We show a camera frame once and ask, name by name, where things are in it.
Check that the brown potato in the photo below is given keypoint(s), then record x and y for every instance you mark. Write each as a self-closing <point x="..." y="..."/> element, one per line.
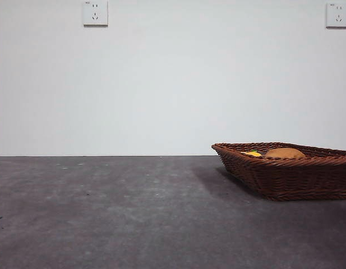
<point x="286" y="153"/>

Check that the brown woven wicker basket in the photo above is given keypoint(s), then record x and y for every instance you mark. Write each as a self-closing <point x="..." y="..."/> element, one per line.
<point x="296" y="179"/>

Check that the yellow corn cob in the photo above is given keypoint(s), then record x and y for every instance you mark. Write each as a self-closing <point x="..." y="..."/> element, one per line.
<point x="249" y="154"/>

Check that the white wall socket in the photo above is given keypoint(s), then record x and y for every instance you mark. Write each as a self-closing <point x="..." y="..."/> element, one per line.
<point x="95" y="13"/>
<point x="339" y="15"/>

